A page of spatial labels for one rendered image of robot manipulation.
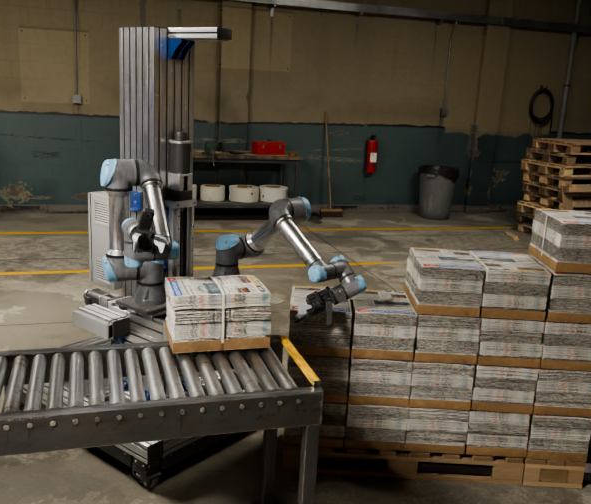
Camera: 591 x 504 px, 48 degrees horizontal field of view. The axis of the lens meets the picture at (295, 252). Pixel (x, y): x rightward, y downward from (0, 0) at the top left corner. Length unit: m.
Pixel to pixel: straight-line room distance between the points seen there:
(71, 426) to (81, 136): 7.35
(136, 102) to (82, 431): 1.63
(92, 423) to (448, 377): 1.68
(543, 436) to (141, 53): 2.58
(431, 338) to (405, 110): 7.47
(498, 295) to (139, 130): 1.81
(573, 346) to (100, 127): 7.23
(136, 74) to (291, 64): 6.56
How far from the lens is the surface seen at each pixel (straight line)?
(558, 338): 3.30
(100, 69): 9.32
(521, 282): 3.16
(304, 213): 3.17
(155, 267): 3.04
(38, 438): 2.25
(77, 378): 2.44
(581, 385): 3.42
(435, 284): 3.07
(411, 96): 10.41
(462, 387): 3.26
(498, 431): 3.41
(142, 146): 3.25
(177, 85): 3.26
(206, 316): 2.55
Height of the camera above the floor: 1.80
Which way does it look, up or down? 14 degrees down
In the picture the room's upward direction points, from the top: 3 degrees clockwise
